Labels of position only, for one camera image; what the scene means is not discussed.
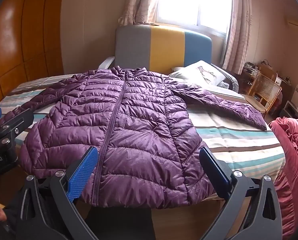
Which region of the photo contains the grey padded bed bumper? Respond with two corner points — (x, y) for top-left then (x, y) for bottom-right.
(211, 64), (239, 91)

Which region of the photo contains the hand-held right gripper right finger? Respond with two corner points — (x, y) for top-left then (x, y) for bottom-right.
(199, 147), (282, 240)

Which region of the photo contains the purple puffer jacket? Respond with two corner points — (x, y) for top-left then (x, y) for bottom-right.
(0, 66), (267, 209)

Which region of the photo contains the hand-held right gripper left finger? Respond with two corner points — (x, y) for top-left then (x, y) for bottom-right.
(16, 146), (99, 240)

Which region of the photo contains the grey yellow blue headboard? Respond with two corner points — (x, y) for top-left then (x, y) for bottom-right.
(115, 25), (212, 75)

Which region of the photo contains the cluttered wooden desk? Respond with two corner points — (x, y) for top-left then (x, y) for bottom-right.
(239, 62), (298, 117)

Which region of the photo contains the pink patterned curtain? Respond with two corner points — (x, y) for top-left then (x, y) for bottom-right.
(222, 0), (254, 75)
(118, 0), (160, 27)

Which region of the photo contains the wooden wardrobe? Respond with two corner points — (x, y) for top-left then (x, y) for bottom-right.
(0, 0), (66, 92)

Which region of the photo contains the brown cardboard box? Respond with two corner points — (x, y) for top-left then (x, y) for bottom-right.
(258, 64), (277, 81)

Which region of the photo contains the red ruffled quilt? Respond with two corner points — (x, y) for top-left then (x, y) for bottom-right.
(268, 116), (298, 240)

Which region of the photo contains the striped bed blanket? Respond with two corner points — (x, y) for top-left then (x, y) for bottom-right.
(0, 74), (286, 205)

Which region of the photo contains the white deer print pillow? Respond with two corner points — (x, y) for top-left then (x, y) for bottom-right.
(168, 60), (232, 91)

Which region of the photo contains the window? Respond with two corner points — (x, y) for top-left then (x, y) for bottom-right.
(155, 0), (234, 35)

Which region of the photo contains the white box appliance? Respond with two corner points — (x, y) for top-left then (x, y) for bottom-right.
(280, 101), (298, 119)

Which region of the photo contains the rattan chair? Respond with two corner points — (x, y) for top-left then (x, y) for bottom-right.
(246, 72), (283, 118)

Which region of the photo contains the wooden bed frame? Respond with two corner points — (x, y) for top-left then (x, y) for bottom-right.
(149, 197), (230, 240)

